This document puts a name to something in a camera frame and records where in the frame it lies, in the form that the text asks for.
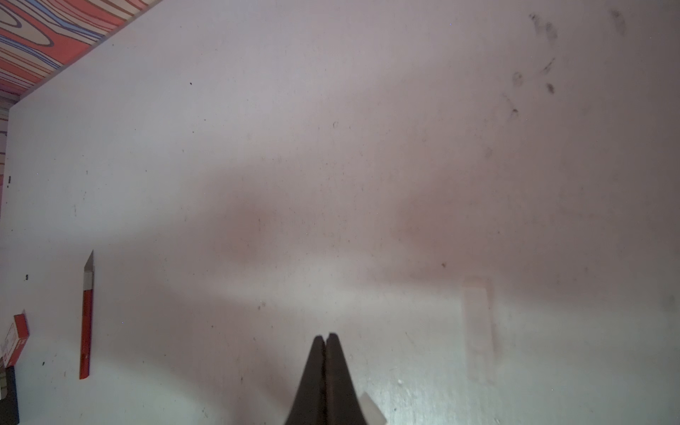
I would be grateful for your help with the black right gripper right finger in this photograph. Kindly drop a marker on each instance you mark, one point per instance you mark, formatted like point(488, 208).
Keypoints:
point(342, 404)

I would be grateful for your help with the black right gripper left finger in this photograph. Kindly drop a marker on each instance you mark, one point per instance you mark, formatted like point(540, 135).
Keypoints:
point(309, 405)

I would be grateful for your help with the clear protective cap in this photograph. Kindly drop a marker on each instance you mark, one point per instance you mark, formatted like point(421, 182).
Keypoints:
point(476, 299)
point(370, 411)

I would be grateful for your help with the red carving knife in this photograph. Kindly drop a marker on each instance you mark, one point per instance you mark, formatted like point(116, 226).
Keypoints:
point(87, 317)

